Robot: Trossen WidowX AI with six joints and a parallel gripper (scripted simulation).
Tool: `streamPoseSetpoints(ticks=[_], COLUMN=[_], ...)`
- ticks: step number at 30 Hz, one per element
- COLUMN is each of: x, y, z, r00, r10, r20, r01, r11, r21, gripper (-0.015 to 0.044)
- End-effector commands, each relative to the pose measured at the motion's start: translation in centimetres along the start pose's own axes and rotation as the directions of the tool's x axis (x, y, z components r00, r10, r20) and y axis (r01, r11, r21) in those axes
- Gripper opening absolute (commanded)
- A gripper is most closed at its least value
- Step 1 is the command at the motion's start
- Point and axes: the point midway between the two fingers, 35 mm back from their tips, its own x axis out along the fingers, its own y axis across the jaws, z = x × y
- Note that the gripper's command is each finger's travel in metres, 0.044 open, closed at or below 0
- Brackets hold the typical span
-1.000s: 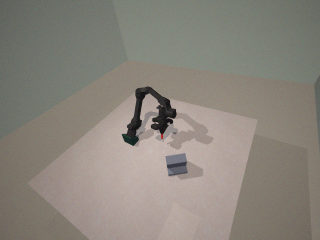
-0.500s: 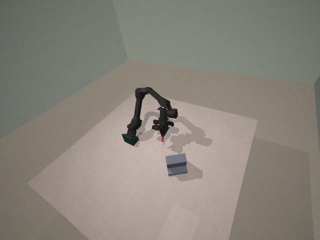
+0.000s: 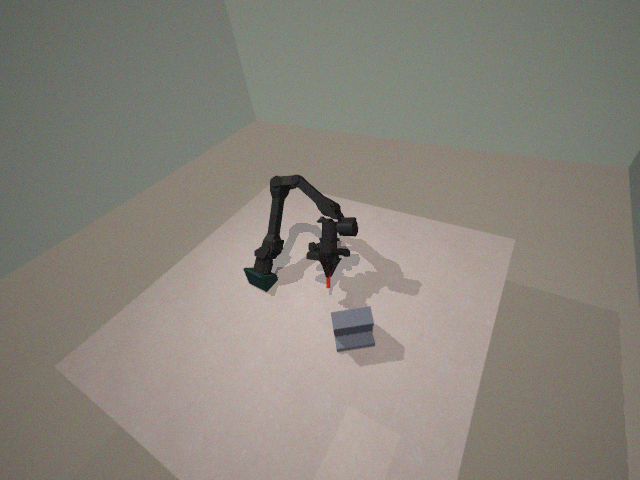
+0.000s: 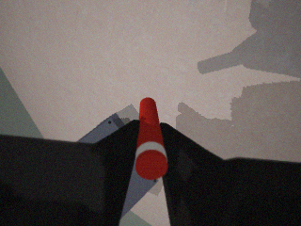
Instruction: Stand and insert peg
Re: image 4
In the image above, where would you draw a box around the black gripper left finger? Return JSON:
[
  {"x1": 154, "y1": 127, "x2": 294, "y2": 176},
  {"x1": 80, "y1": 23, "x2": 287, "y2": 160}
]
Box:
[{"x1": 0, "y1": 120, "x2": 140, "y2": 226}]

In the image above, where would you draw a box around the red peg with white band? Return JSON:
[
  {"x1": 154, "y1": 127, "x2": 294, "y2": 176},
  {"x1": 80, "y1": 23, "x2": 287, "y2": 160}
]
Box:
[{"x1": 135, "y1": 97, "x2": 168, "y2": 180}]

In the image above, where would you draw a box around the dark grey square panel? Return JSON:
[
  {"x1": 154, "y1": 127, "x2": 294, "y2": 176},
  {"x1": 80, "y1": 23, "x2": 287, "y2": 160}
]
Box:
[{"x1": 76, "y1": 113, "x2": 159, "y2": 219}]

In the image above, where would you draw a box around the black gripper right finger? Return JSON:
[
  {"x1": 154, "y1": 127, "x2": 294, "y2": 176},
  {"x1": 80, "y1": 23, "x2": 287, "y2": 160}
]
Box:
[{"x1": 160, "y1": 122, "x2": 301, "y2": 226}]

